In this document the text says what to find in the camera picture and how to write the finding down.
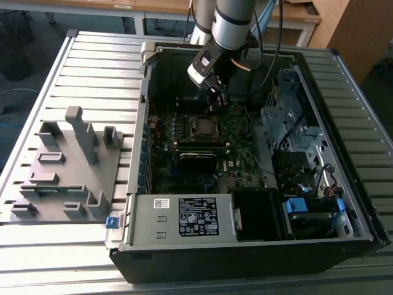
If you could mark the silver CPU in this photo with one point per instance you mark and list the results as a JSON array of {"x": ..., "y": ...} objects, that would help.
[{"x": 206, "y": 127}]

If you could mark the CPU socket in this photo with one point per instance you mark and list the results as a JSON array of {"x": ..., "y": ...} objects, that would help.
[{"x": 205, "y": 139}]

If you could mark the black RAM slot bank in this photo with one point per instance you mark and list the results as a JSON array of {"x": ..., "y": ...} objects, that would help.
[{"x": 201, "y": 144}]

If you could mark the metal drive cage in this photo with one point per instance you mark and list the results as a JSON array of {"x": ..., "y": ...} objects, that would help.
[{"x": 271, "y": 115}]

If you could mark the green motherboard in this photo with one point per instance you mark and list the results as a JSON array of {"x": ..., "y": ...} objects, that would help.
[{"x": 242, "y": 159}]

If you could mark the black graphics card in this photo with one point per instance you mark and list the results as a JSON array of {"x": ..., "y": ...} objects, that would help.
[{"x": 196, "y": 166}]

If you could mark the chipset heatsink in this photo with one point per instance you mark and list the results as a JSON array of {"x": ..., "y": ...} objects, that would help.
[{"x": 227, "y": 183}]

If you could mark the wooden cabinet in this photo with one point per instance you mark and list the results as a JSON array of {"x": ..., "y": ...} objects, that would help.
[{"x": 362, "y": 30}]

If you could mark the blue disk carrier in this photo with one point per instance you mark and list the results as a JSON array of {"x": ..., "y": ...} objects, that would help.
[{"x": 296, "y": 205}]

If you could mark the grey power supply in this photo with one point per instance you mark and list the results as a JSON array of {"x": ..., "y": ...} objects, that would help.
[{"x": 144, "y": 221}]

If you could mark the black hard disk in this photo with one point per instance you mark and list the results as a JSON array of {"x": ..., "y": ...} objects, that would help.
[{"x": 310, "y": 224}]

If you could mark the blue plastic clip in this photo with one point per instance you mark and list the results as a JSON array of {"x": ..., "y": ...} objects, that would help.
[{"x": 340, "y": 206}]

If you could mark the grey parts rack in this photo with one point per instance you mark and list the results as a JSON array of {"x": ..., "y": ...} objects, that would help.
[{"x": 76, "y": 172}]

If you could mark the blue case latch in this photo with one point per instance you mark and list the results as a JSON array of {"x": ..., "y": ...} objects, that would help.
[{"x": 111, "y": 222}]

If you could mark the black PC case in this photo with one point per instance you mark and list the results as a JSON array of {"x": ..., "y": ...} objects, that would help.
[{"x": 245, "y": 264}]

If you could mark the green RAM stick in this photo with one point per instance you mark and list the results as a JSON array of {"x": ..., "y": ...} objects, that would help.
[{"x": 50, "y": 190}]

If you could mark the black office chair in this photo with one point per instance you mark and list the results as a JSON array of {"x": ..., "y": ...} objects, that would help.
[{"x": 15, "y": 46}]

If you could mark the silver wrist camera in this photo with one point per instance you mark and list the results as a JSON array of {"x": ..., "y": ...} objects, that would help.
[{"x": 204, "y": 63}]

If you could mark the wooden desk white frame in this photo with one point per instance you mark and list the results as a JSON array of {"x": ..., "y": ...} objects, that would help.
[
  {"x": 61, "y": 4},
  {"x": 162, "y": 6}
]

